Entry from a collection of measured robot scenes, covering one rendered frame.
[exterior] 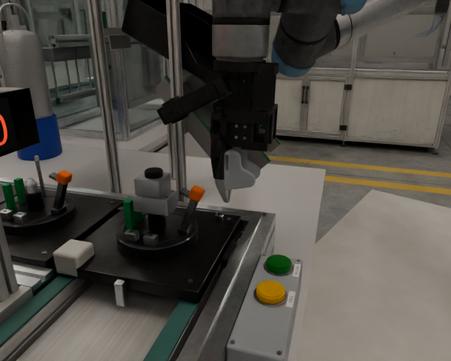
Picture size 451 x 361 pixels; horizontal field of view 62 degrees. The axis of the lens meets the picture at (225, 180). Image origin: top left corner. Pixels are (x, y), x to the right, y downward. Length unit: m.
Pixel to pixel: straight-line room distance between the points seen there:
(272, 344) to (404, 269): 0.43
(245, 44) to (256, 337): 0.36
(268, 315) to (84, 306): 0.28
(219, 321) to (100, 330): 0.18
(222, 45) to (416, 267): 0.60
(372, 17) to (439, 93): 4.06
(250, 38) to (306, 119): 4.21
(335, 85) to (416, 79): 0.84
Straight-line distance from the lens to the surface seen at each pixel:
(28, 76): 1.49
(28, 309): 0.62
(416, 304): 0.77
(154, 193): 0.61
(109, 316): 0.61
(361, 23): 0.67
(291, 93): 4.68
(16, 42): 1.48
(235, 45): 0.49
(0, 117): 0.51
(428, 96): 4.71
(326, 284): 0.76
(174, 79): 0.79
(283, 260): 0.61
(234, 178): 0.55
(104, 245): 0.67
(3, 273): 0.62
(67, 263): 0.64
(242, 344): 0.49
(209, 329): 0.51
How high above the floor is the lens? 1.31
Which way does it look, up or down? 22 degrees down
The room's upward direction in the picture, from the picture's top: straight up
